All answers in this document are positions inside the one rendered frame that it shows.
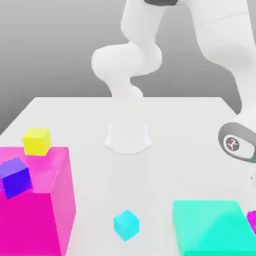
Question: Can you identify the large pink box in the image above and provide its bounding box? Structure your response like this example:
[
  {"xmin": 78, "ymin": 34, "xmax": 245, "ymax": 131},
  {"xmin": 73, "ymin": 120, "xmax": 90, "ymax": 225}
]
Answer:
[{"xmin": 0, "ymin": 146, "xmax": 77, "ymax": 256}]

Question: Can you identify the small blue cube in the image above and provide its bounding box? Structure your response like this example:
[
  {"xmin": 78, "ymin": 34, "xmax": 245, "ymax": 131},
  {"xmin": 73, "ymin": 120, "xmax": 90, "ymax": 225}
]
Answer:
[{"xmin": 0, "ymin": 157, "xmax": 34, "ymax": 200}]

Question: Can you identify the small yellow cube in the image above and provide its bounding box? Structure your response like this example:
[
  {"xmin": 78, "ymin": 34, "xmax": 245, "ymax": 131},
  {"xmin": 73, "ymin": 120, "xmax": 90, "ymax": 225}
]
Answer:
[{"xmin": 22, "ymin": 128, "xmax": 52, "ymax": 157}]

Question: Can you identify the large turquoise box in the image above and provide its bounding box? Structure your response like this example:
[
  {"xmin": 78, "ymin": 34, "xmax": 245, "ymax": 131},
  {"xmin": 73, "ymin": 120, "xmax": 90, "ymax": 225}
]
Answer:
[{"xmin": 171, "ymin": 200, "xmax": 256, "ymax": 256}]

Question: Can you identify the small cyan cube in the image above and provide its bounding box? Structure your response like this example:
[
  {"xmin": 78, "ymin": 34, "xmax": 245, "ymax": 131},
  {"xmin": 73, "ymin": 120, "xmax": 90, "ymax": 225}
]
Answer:
[{"xmin": 113, "ymin": 209, "xmax": 140, "ymax": 242}]

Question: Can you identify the small magenta cube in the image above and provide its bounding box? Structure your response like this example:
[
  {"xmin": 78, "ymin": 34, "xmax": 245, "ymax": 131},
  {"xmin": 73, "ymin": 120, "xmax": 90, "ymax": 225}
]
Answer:
[{"xmin": 246, "ymin": 210, "xmax": 256, "ymax": 235}]

